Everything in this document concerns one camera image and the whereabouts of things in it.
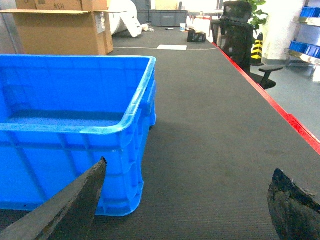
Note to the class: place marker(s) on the green potted plant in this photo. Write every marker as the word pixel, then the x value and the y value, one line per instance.
pixel 258 16

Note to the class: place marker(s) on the black office chair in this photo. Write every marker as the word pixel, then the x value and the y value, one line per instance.
pixel 234 36

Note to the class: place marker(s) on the large open cardboard box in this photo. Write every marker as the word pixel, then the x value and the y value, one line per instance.
pixel 63 32

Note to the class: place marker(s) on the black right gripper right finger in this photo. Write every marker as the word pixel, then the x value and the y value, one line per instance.
pixel 294 208

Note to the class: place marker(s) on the white foam roll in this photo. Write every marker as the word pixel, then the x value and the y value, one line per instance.
pixel 123 15

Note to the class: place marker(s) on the metal shelf with blue bins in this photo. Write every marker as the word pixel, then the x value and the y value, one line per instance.
pixel 304 48

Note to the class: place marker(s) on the upper cardboard box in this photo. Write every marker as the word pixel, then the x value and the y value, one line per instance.
pixel 63 5

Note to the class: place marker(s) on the small black box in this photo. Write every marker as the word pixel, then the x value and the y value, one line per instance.
pixel 196 36

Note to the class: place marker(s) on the white paper sheet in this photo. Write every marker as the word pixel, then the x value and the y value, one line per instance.
pixel 171 47

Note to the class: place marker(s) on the large blue plastic crate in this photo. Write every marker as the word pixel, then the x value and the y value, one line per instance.
pixel 60 114

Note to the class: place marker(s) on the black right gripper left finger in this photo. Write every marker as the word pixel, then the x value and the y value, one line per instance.
pixel 66 216

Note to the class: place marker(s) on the yellow black striped bollard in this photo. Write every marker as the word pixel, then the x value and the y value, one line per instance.
pixel 256 53

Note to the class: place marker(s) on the grey plastic crate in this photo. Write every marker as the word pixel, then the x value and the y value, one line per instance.
pixel 162 18

